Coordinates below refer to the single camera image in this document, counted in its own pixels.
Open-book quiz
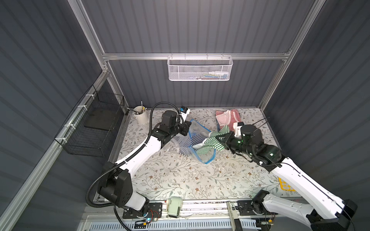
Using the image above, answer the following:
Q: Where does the clear vacuum bag blue zip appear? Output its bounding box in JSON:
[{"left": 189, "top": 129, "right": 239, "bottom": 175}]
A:
[{"left": 171, "top": 119, "right": 216, "bottom": 164}]

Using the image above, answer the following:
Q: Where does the small green white box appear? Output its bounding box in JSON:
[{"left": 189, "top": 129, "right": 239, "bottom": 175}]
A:
[{"left": 167, "top": 196, "right": 183, "bottom": 218}]

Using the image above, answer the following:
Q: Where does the white wire basket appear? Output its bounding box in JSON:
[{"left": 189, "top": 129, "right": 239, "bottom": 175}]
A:
[{"left": 167, "top": 55, "right": 233, "bottom": 81}]

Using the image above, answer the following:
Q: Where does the black wire basket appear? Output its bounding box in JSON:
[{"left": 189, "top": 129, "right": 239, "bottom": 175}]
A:
[{"left": 55, "top": 87, "right": 125, "bottom": 157}]

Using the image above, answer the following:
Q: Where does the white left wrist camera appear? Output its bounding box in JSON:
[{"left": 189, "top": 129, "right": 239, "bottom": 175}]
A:
[{"left": 179, "top": 106, "right": 190, "bottom": 121}]

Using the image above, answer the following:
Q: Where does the white cup with tools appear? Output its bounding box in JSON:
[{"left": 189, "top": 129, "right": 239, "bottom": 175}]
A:
[{"left": 128, "top": 101, "right": 149, "bottom": 125}]

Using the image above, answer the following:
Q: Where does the black camera cable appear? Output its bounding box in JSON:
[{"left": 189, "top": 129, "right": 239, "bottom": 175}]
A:
[{"left": 251, "top": 116, "right": 271, "bottom": 129}]

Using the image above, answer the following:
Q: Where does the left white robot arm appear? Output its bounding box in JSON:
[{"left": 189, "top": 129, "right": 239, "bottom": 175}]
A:
[{"left": 97, "top": 107, "right": 191, "bottom": 214}]

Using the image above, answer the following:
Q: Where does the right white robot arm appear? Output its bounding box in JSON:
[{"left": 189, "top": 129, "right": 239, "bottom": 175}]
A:
[{"left": 215, "top": 123, "right": 357, "bottom": 231}]

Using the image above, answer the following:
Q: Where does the yellow calculator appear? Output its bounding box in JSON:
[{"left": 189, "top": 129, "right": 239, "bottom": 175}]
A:
[{"left": 278, "top": 178, "right": 295, "bottom": 192}]

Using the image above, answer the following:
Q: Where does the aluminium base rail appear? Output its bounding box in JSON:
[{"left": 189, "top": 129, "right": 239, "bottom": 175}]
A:
[{"left": 77, "top": 199, "right": 279, "bottom": 231}]

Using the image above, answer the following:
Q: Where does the green white striped garment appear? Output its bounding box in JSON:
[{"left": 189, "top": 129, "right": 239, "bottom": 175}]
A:
[{"left": 194, "top": 126, "right": 230, "bottom": 156}]

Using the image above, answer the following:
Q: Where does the black corrugated cable conduit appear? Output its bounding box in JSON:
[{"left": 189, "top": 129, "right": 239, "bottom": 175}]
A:
[{"left": 85, "top": 101, "right": 183, "bottom": 208}]

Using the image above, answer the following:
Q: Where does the blue white striped garment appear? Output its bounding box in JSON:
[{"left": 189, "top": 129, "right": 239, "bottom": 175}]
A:
[{"left": 173, "top": 134, "right": 207, "bottom": 156}]

